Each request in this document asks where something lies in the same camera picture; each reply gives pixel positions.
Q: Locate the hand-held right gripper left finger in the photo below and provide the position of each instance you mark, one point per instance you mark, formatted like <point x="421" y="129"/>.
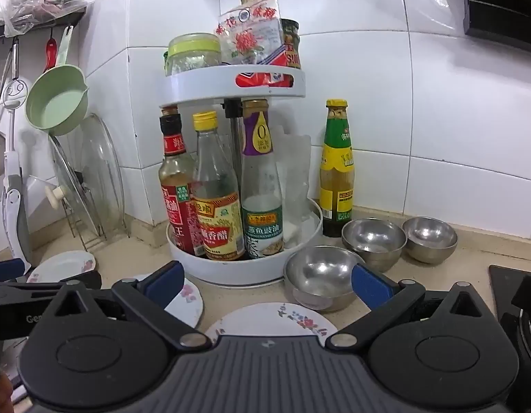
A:
<point x="164" y="284"/>

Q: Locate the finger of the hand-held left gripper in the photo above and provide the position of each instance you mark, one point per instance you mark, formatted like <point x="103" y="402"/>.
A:
<point x="90" y="279"/>
<point x="7" y="269"/>

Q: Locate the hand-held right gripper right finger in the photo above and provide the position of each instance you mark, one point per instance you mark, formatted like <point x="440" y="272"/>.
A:
<point x="368" y="286"/>

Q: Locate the floral white plate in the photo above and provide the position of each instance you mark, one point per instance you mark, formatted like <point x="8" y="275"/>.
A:
<point x="61" y="264"/>
<point x="270" y="320"/>
<point x="190" y="299"/>

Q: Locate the stainless steel bowl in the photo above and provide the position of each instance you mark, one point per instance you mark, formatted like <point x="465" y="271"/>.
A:
<point x="317" y="273"/>
<point x="373" y="236"/>
<point x="429" y="236"/>

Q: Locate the red label soy sauce bottle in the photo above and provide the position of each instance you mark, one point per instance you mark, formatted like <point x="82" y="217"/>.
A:
<point x="173" y="172"/>

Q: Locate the large glass pot lid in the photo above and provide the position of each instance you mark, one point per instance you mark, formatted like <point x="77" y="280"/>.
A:
<point x="104" y="167"/>

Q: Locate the glass lid with cream knob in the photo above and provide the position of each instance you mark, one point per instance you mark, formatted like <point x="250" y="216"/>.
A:
<point x="65" y="167"/>

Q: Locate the green label oyster sauce bottle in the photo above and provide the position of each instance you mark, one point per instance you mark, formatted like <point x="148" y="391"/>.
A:
<point x="336" y="172"/>

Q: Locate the yellow cap vinegar bottle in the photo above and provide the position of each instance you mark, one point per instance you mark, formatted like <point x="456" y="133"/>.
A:
<point x="214" y="167"/>

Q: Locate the black gas stove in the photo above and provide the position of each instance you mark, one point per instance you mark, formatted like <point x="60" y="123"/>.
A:
<point x="506" y="292"/>

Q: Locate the clear plastic bag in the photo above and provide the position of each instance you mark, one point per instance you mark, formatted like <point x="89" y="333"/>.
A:
<point x="295" y="167"/>

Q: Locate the purple label sauce bottle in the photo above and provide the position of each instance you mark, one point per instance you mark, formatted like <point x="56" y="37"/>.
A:
<point x="259" y="172"/>

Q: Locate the green plastic saucepan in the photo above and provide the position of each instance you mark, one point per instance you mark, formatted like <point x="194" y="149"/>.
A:
<point x="55" y="107"/>

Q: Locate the white two-tier turntable rack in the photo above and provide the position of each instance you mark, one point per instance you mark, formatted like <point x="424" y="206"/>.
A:
<point x="196" y="79"/>

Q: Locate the small green cap jar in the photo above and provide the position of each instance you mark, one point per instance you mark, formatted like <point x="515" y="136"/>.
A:
<point x="166" y="64"/>

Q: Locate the green lid glass jar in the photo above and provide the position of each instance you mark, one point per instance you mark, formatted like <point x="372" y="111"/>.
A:
<point x="192" y="58"/>

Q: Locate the clear red flower packet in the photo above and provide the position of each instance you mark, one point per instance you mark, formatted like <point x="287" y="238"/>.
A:
<point x="248" y="38"/>

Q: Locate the dark sauce jar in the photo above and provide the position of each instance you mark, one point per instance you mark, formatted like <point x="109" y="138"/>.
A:
<point x="291" y="34"/>

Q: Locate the gold cap jar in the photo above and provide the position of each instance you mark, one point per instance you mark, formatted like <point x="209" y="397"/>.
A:
<point x="250" y="0"/>

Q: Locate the black range hood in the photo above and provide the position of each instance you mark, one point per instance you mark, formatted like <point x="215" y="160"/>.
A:
<point x="502" y="4"/>

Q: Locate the dark wall shelf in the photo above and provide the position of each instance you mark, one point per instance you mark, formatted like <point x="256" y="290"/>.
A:
<point x="33" y="26"/>

